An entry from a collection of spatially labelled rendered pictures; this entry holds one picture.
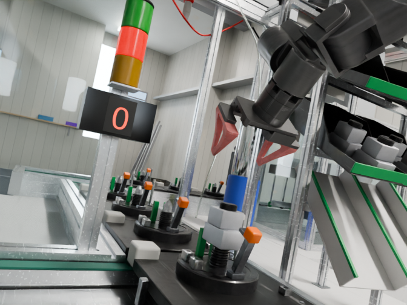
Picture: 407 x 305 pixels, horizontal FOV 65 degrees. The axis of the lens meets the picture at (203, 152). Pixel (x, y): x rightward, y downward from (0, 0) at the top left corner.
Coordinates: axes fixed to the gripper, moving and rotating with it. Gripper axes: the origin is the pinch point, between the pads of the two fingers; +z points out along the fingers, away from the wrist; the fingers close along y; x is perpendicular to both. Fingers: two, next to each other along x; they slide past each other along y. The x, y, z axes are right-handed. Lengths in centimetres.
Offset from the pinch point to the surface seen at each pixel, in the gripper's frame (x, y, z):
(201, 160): -402, -264, 338
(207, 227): 8.0, 2.6, 10.8
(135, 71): -13.3, 18.6, -2.4
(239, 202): -45, -54, 60
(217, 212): 7.4, 2.6, 7.0
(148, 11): -20.5, 18.5, -10.5
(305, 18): -44, -27, -18
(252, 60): -467, -282, 136
